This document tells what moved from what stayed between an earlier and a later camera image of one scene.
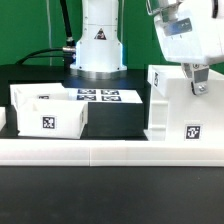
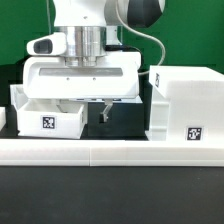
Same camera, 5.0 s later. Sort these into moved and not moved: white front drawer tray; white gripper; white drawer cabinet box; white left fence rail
Moved: white gripper
Not moved: white front drawer tray; white drawer cabinet box; white left fence rail
